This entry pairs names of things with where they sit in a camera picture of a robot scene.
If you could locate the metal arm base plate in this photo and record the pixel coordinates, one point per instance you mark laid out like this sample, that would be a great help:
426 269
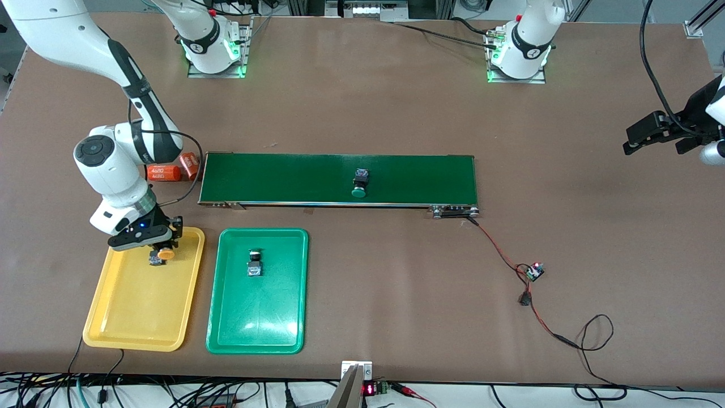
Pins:
515 81
218 75

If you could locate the red clip lead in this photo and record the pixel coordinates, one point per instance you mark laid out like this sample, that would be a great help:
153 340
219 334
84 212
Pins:
405 389

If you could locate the yellow mushroom push button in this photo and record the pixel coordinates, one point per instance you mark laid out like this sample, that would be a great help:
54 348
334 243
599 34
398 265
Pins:
166 254
153 260

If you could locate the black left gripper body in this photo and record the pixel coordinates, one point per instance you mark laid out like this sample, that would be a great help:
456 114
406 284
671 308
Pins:
696 109

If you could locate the black inline switch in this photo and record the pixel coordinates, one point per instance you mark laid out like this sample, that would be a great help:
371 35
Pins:
525 299

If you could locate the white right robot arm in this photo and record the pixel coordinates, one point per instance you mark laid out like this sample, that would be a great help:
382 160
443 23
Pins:
107 170

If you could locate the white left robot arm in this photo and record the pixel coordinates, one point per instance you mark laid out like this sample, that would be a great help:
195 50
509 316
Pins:
527 39

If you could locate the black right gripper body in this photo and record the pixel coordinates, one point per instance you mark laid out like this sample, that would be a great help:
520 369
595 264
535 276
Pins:
158 218

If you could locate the yellow plastic tray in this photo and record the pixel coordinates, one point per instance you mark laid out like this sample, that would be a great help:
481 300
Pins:
144 306

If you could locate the small black controller board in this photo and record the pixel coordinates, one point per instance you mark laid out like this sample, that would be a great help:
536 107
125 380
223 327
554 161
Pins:
534 272

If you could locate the silver metal bracket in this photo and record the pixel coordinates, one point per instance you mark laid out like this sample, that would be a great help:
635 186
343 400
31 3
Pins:
367 369

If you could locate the green mushroom push button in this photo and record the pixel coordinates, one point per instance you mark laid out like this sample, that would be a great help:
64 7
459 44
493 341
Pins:
359 180
255 269

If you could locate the orange 4680 cylinder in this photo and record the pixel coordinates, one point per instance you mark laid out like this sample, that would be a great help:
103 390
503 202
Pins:
190 165
164 173

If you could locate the green belt conveyor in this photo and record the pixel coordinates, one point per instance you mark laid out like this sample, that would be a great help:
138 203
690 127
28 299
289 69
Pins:
283 178

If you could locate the red LED display module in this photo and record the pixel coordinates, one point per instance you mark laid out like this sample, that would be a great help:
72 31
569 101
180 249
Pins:
369 389

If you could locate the silver machine frame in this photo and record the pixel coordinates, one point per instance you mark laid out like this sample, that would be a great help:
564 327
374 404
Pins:
368 8

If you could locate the green plastic tray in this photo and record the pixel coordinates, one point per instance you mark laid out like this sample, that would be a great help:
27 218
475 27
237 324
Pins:
257 306

